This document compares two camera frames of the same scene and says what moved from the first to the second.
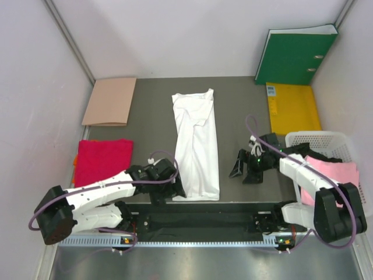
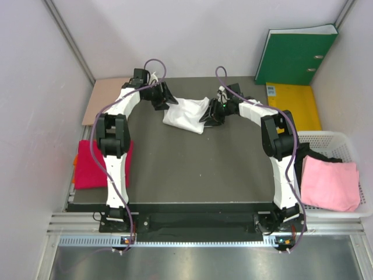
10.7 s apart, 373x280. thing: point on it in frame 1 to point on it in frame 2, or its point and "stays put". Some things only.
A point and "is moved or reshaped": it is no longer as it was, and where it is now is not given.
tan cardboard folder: x=110 y=102 stays put
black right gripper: x=253 y=177 to x=212 y=112
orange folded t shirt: x=75 y=160 stays put
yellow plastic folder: x=292 y=108 stays put
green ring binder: x=295 y=56 stays put
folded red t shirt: x=98 y=159 stays put
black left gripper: x=173 y=189 to x=164 y=97
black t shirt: x=305 y=150 stays put
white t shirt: x=196 y=146 is moved or reshaped
